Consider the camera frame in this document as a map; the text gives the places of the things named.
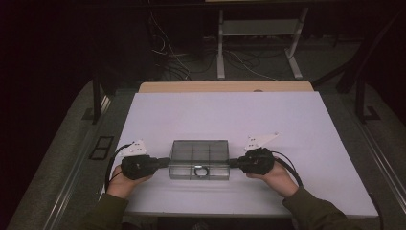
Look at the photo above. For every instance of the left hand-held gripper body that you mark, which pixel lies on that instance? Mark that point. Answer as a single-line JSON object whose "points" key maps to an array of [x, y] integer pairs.
{"points": [[139, 166]]}

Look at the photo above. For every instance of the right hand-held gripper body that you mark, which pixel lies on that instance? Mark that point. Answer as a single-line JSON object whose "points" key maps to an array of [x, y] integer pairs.
{"points": [[258, 161]]}

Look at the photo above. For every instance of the clear plastic compartment box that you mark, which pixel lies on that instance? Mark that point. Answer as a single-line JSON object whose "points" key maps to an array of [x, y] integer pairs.
{"points": [[188, 153]]}

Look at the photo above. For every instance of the person's left hand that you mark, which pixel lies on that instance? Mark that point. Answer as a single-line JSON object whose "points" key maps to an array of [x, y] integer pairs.
{"points": [[123, 187]]}

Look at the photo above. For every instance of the person's right hand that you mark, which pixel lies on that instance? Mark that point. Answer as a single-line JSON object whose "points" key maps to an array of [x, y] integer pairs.
{"points": [[279, 180]]}

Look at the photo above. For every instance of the wooden table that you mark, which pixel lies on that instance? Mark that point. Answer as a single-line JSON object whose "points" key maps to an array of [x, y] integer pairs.
{"points": [[223, 86]]}

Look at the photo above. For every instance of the black metal stand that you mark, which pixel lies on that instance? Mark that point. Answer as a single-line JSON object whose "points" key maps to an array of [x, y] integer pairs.
{"points": [[360, 96], [96, 102]]}

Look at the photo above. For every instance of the white metal stand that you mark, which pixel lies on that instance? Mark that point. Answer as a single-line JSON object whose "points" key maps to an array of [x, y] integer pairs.
{"points": [[220, 48]]}

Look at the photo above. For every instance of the aluminium rail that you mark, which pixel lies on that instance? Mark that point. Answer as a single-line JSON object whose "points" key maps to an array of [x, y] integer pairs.
{"points": [[383, 153], [70, 182]]}

